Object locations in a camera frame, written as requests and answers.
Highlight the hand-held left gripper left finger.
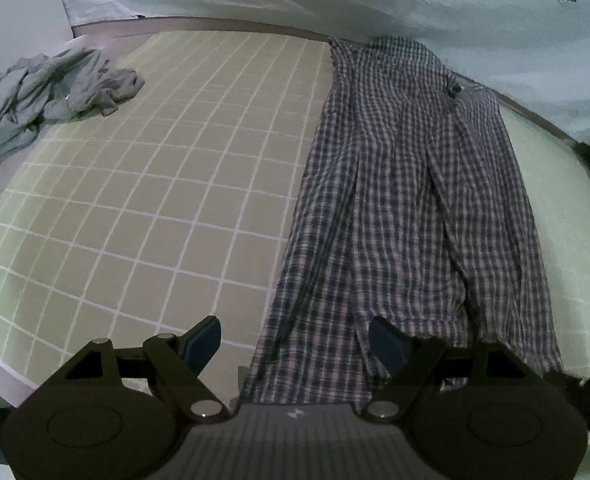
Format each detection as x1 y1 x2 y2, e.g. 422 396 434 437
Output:
64 315 227 422

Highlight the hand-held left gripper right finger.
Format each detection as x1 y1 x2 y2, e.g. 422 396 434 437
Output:
365 316 530 422

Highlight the plaid shirt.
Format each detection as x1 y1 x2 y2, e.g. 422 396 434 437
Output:
237 35 563 406

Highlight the green grid bed sheet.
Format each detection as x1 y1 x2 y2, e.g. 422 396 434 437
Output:
0 17 590 411

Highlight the grey crumpled garment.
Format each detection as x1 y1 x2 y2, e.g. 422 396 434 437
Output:
0 47 146 178

